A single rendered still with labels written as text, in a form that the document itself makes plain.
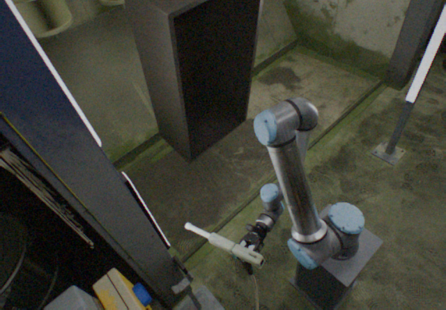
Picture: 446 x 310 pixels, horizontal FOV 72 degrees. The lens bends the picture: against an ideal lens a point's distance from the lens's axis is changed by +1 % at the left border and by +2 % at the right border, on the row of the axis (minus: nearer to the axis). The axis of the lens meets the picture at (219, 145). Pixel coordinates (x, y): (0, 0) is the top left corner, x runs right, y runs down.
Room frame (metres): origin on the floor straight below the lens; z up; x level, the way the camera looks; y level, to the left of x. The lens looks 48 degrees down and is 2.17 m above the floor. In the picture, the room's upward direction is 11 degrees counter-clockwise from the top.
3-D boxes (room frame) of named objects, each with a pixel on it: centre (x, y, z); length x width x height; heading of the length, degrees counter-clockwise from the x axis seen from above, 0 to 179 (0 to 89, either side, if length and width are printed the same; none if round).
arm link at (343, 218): (0.58, -0.48, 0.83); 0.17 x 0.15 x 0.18; 112
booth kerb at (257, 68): (2.52, -0.04, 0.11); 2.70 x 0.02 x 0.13; 123
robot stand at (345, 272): (0.58, -0.48, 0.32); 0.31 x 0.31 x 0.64; 33
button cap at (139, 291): (0.23, 0.23, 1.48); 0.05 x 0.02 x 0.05; 33
